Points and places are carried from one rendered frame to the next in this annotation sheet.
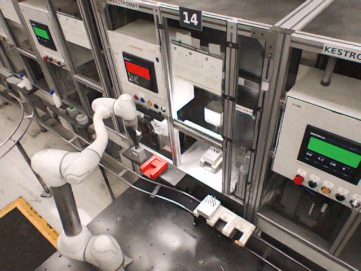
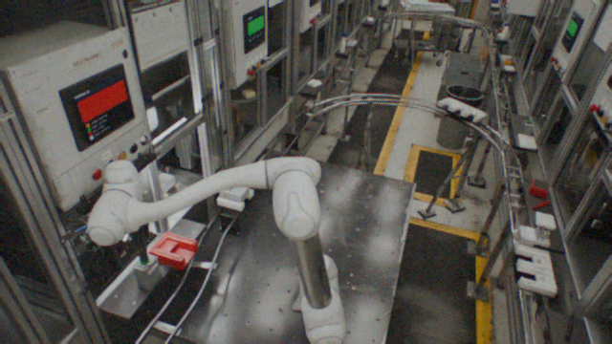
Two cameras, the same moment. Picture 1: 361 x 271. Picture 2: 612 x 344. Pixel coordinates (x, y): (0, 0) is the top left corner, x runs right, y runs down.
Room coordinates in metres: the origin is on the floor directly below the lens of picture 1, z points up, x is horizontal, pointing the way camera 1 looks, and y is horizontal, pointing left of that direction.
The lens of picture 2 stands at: (1.42, 1.52, 2.22)
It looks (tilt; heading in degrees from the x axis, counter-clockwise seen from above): 35 degrees down; 243
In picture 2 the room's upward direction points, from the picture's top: 4 degrees clockwise
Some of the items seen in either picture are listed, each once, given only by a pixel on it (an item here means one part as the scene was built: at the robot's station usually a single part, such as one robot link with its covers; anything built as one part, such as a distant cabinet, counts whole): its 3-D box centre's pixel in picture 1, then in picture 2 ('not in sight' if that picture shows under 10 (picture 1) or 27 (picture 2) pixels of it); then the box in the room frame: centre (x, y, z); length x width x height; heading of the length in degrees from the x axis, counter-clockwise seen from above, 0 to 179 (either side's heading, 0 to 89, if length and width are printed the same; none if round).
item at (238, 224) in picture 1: (223, 222); (245, 189); (0.96, -0.21, 0.84); 0.36 x 0.14 x 0.10; 47
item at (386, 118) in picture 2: not in sight; (395, 75); (-2.25, -3.20, 0.01); 5.85 x 0.59 x 0.01; 47
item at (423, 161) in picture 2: not in sight; (433, 173); (-1.14, -0.87, 0.01); 1.00 x 0.55 x 0.01; 47
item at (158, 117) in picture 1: (142, 108); (119, 178); (1.53, 0.24, 1.37); 0.36 x 0.04 x 0.04; 47
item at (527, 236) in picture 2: not in sight; (534, 235); (-0.22, 0.72, 0.92); 0.13 x 0.10 x 0.09; 137
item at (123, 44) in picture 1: (152, 66); (67, 110); (1.63, 0.14, 1.60); 0.42 x 0.29 x 0.46; 47
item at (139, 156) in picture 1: (139, 153); (145, 270); (1.52, 0.32, 0.97); 0.08 x 0.08 x 0.12; 47
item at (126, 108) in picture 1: (125, 106); (121, 185); (1.52, 0.34, 1.41); 0.13 x 0.11 x 0.16; 72
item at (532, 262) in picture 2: not in sight; (531, 264); (-0.14, 0.81, 0.84); 0.37 x 0.14 x 0.10; 47
